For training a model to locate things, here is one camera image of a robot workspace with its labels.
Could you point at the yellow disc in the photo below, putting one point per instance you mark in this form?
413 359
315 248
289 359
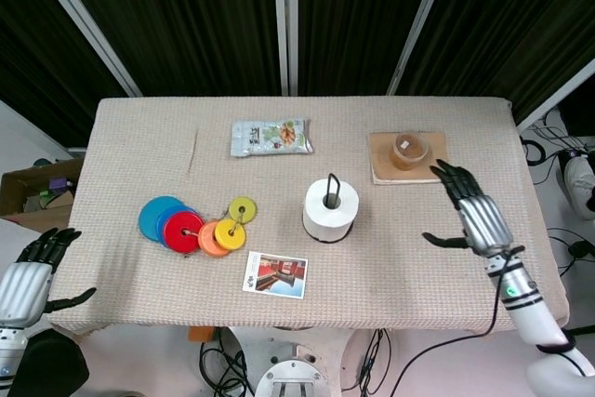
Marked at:
232 238

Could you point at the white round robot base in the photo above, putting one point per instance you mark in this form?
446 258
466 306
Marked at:
295 376

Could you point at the open cardboard box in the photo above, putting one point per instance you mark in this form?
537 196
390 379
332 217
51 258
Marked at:
42 220

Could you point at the aluminium frame post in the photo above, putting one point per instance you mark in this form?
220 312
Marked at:
558 92
418 25
88 25
284 20

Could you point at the thin wooden stick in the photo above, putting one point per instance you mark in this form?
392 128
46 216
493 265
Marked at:
193 153

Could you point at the red disc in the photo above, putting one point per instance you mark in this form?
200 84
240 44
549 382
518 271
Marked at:
179 239

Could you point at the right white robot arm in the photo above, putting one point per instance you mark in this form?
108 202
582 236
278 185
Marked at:
525 304

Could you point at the small orange box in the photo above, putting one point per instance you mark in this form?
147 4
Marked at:
201 335

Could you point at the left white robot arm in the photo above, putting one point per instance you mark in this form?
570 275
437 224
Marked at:
11 350

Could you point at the orange disc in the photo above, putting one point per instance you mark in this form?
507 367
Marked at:
205 240

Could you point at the beige waffle tablecloth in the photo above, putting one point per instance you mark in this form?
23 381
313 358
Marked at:
372 285

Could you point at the black power adapter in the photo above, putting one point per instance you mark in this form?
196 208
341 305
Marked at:
580 248

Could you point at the clear plastic cup amber content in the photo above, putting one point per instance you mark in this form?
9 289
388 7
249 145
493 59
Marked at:
410 150

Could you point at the silver snack bag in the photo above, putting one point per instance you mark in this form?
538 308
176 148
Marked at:
269 139

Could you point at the white toilet paper roll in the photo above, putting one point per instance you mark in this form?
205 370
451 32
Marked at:
330 220

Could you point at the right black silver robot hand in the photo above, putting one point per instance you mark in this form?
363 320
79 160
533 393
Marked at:
483 225

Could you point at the medium dark blue disc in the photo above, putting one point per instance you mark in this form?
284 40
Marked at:
179 210

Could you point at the printed photo card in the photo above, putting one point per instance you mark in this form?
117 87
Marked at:
276 276

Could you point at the large light blue disc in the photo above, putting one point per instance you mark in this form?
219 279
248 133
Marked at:
151 218

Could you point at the small yellow-green disc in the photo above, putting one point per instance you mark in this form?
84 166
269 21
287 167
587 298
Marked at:
248 211

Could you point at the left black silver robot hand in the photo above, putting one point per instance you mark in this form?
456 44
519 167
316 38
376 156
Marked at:
23 290

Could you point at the white shoe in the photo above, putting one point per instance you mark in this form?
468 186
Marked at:
576 183

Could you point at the square wooden board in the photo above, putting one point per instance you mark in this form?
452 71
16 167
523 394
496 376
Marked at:
413 176

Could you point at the black curtain panel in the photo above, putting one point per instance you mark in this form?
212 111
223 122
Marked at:
358 20
186 20
42 43
511 20

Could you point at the black trousers leg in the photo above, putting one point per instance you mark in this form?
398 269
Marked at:
51 364

